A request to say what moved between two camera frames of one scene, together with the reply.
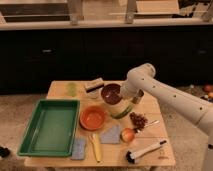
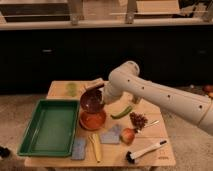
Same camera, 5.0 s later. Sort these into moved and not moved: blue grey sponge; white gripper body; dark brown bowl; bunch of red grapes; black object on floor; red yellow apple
Moved: dark brown bowl; white gripper body
Not moved: black object on floor; blue grey sponge; bunch of red grapes; red yellow apple
